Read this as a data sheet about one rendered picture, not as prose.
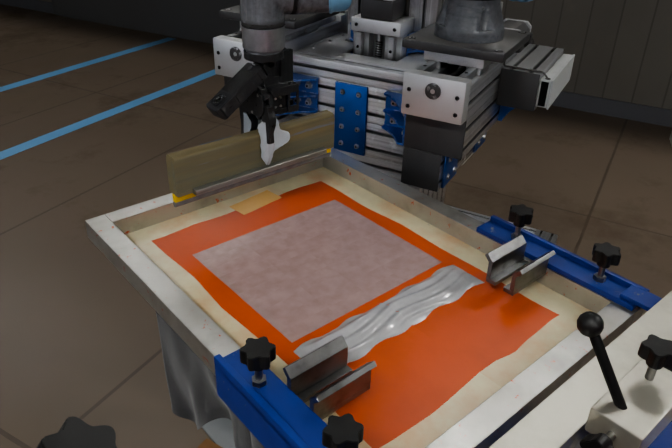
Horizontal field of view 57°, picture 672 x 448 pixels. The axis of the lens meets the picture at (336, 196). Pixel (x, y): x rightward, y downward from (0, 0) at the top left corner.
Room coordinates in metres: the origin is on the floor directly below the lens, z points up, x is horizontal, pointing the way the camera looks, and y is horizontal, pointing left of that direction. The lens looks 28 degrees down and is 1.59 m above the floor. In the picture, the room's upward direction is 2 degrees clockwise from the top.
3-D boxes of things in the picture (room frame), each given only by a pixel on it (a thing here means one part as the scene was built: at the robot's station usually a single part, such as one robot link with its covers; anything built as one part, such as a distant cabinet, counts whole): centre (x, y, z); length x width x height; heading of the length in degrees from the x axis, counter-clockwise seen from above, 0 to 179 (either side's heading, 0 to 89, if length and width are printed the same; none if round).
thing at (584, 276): (0.89, -0.38, 0.98); 0.30 x 0.05 x 0.07; 41
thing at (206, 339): (0.88, -0.01, 0.97); 0.79 x 0.58 x 0.04; 41
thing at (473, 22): (1.38, -0.28, 1.31); 0.15 x 0.15 x 0.10
